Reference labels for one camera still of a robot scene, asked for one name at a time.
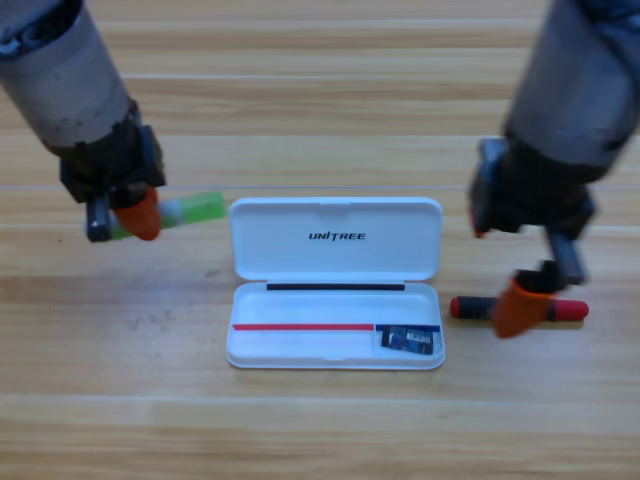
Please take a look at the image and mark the green and white pen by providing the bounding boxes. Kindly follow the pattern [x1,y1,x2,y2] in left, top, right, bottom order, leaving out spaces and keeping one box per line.
[82,191,227,241]

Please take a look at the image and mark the white Unitree pencil case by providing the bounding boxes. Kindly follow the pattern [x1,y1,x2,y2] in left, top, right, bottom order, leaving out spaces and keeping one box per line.
[225,196,446,371]

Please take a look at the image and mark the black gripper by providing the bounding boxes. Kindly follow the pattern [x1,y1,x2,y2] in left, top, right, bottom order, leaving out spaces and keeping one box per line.
[467,137,607,341]
[59,99,169,244]

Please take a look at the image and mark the black eraser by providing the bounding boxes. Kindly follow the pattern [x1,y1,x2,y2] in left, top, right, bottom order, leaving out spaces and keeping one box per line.
[380,324,434,357]

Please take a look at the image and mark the red and black marker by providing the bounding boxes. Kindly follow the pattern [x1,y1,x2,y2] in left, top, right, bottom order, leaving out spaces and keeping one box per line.
[449,294,591,324]

